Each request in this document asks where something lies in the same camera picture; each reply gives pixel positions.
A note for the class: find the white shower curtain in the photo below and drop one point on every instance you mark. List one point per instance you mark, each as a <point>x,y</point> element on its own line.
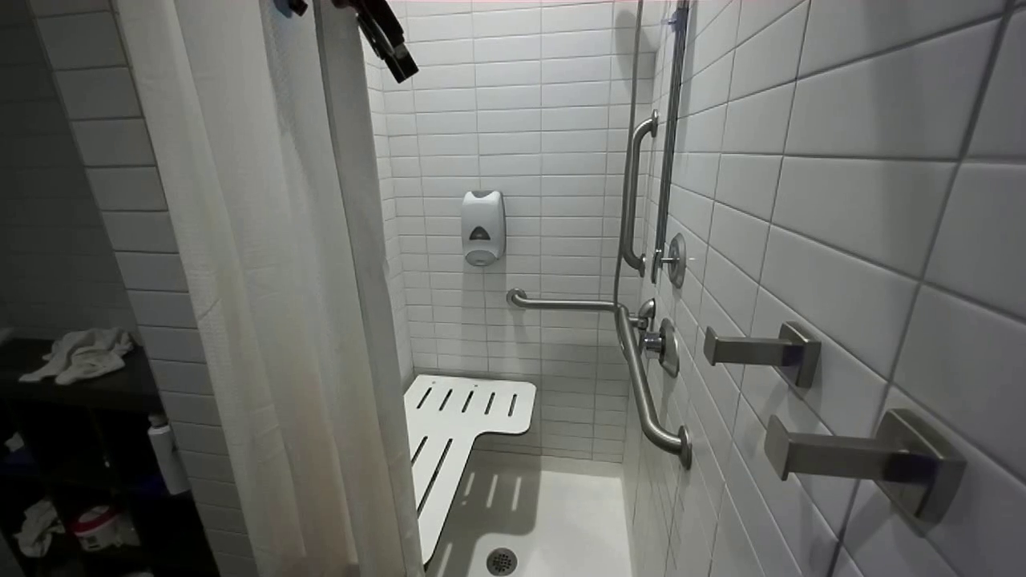
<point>265,141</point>

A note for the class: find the white soap dispenser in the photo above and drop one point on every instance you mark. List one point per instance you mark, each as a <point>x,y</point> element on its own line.
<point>483,226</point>

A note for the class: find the horizontal chrome grab bar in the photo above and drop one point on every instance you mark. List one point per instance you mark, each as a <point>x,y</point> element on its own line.
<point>631,332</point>

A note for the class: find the left square wall hook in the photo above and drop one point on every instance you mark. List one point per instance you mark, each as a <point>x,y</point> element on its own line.
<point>792,353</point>

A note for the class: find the chrome slide rail bar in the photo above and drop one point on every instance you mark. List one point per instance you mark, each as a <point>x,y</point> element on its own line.
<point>678,23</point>

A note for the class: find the back wall chrome grab bar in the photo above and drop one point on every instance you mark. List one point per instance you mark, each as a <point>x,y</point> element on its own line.
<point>524,299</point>

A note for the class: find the right square wall hook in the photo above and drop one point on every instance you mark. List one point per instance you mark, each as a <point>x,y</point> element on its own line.
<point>911,462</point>

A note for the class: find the white towel on shelf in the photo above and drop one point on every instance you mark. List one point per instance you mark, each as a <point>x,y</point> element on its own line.
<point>80,358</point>

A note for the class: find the white bottle on shelf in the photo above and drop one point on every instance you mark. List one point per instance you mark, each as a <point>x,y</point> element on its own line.
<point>169,456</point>

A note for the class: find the square wall hook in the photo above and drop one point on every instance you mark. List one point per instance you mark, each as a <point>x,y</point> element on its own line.
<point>911,462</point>
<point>792,353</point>

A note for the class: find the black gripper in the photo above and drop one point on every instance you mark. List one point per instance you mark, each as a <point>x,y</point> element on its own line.
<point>380,28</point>

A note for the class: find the round shower floor drain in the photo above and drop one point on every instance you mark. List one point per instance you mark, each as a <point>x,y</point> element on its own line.
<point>502,563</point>

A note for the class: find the white slatted shower seat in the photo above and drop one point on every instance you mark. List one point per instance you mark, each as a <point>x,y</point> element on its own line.
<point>447,413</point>

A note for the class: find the vertical chrome grab bar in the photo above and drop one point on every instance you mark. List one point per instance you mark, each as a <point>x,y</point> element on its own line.
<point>631,193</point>

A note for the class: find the oval chrome temperature valve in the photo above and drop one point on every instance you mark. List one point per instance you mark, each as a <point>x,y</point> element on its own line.
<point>663,340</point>

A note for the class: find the round chrome shower valve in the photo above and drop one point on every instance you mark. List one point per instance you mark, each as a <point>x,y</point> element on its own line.
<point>675,262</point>

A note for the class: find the dark shelving unit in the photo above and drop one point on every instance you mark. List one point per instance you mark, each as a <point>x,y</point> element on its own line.
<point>80,490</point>

